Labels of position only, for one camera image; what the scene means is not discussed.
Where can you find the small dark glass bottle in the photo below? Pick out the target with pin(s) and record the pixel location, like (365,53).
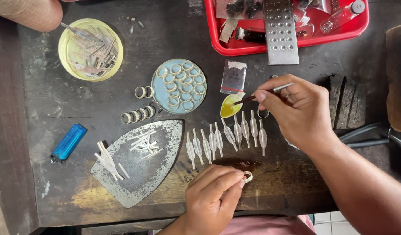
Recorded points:
(252,36)

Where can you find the cluster of silver rings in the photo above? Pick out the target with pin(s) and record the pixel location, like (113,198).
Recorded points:
(181,86)

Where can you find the pile of silver metal strips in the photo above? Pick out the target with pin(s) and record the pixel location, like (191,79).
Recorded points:
(96,54)

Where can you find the yellow plastic bowl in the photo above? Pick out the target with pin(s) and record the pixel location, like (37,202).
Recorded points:
(65,49)

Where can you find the person's left hand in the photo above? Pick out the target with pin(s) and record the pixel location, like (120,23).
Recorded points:
(205,199)

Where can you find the small clear plastic bag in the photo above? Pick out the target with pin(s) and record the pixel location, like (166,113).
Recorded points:
(233,76)

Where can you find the round light blue lid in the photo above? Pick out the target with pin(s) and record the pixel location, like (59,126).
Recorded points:
(157,91)

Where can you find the red plastic tray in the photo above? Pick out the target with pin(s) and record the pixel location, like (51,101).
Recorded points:
(334,32)

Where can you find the row of leaf-shaped silver pieces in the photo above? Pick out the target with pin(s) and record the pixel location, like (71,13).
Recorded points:
(226,137)

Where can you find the clear bottle with grey cap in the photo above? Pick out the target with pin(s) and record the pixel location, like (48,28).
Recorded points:
(341,16)

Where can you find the small clear vial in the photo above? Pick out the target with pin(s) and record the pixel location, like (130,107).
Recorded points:
(305,31)

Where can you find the beige tape strip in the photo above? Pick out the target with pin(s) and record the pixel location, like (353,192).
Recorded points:
(228,31)

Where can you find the plastic bag of dark beads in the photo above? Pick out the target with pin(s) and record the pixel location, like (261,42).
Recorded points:
(241,8)

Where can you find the metal tweezers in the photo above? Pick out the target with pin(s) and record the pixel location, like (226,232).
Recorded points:
(78,31)

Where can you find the person's right hand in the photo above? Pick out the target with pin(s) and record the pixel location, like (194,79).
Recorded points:
(301,111)

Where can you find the person's pink clothing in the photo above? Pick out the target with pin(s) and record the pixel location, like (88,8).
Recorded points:
(269,226)

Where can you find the heap of short silver strips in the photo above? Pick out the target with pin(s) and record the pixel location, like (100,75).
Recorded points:
(145,143)

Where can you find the bundle of white flat strips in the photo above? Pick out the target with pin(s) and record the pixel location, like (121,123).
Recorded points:
(107,161)

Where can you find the brown wooden block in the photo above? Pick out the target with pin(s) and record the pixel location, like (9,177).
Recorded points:
(398,75)

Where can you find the yellow spoon with liquid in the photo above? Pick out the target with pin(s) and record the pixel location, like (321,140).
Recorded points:
(228,109)

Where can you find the blue plastic lighter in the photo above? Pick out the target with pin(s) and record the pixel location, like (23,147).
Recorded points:
(69,142)

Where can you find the iron-shaped metal plate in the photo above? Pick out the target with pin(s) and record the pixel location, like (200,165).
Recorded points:
(145,176)

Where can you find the metal draw plate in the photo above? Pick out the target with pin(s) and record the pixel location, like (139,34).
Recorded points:
(280,32)

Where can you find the dark charcoal block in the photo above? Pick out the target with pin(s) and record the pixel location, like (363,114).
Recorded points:
(347,101)

